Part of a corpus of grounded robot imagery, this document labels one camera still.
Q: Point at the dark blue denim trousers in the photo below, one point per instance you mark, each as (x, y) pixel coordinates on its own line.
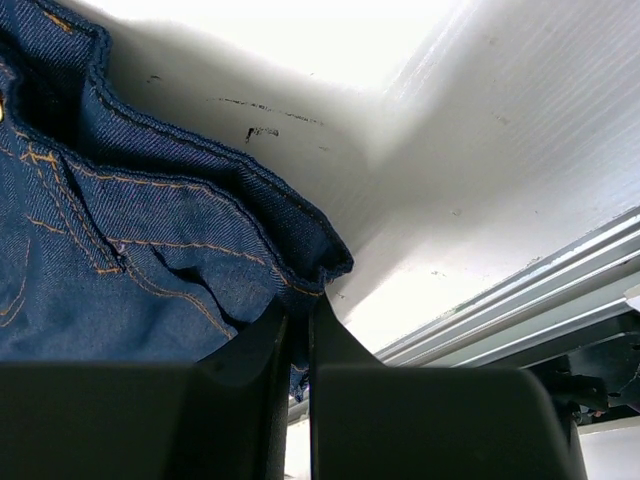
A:
(126, 238)

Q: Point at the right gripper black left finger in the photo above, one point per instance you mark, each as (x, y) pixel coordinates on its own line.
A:
(223, 417)

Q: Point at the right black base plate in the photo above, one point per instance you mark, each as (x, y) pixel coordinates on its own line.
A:
(591, 374)

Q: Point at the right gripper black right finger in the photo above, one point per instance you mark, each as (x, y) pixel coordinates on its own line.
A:
(372, 421)

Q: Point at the aluminium table frame rail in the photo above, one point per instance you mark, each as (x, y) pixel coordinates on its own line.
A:
(434, 318)

